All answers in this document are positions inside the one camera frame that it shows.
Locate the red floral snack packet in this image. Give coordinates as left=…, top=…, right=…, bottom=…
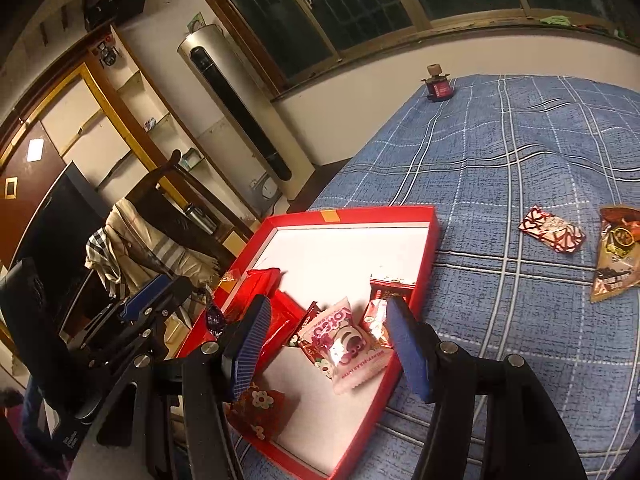
left=226, top=384, right=290, bottom=442

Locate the red white print snack packet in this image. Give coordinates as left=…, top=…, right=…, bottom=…
left=359, top=274, right=417, bottom=348

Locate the small dark purple candy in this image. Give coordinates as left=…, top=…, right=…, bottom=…
left=204, top=284, right=229, bottom=337

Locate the brown snack packet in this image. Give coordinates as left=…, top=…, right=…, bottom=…
left=589, top=204, right=640, bottom=305

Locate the dark wooden chair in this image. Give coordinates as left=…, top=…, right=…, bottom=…
left=124, top=149, right=253, bottom=273

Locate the red heart pattern packet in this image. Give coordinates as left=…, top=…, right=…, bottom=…
left=517, top=204, right=587, bottom=257

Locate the shiny red snack packet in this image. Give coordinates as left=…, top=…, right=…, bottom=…
left=259, top=291, right=307, bottom=362
left=244, top=267, right=282, bottom=313

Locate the pink white snack packet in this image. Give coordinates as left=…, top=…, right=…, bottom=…
left=299, top=296, right=397, bottom=397

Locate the red gift box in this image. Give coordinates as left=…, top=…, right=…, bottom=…
left=176, top=205, right=441, bottom=480

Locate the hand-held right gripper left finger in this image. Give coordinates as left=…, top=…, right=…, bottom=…
left=95, top=294, right=273, bottom=480

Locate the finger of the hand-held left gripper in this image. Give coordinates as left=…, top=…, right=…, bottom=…
left=75, top=275, right=194, bottom=343
left=87, top=310, right=177, bottom=367

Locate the wooden shelf cabinet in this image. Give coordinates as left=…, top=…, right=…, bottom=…
left=0, top=25, right=251, bottom=261

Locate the black case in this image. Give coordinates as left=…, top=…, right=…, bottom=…
left=81, top=0, right=147, bottom=32

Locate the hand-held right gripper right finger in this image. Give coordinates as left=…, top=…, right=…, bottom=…
left=385, top=297, right=588, bottom=480

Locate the small dark red packet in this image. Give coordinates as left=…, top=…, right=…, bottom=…
left=286, top=301, right=322, bottom=350

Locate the steel thermos cup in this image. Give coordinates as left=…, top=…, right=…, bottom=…
left=186, top=203, right=217, bottom=235

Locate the beige striped cloth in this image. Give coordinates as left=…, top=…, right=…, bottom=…
left=84, top=197, right=223, bottom=303

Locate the black television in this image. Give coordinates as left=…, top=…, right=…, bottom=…
left=10, top=160, right=110, bottom=341

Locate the tower air conditioner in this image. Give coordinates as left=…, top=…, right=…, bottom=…
left=176, top=22, right=317, bottom=221

